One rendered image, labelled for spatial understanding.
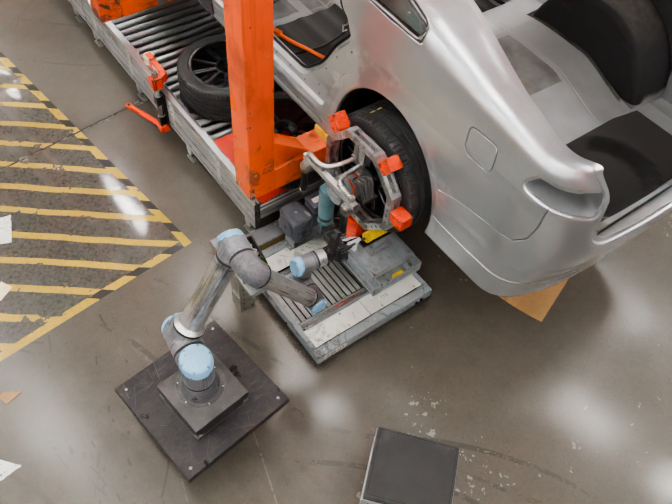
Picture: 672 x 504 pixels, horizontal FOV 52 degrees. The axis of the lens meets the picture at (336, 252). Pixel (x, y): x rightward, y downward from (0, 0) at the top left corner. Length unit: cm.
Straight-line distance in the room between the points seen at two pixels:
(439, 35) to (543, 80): 126
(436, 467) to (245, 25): 214
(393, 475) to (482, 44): 191
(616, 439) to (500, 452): 65
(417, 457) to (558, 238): 120
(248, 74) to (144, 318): 158
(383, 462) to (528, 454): 90
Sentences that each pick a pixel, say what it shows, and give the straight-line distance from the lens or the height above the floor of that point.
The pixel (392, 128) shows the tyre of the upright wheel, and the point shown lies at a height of 118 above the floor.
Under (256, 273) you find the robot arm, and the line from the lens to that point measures 279.
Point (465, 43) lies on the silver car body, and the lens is 291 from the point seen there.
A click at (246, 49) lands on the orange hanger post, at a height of 152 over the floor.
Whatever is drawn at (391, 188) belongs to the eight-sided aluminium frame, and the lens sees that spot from 334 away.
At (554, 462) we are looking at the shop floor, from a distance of 387.
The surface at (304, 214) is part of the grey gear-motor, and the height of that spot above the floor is 41.
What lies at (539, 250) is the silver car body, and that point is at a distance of 298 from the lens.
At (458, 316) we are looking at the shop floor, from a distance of 413.
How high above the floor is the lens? 339
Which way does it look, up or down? 52 degrees down
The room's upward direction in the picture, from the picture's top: 6 degrees clockwise
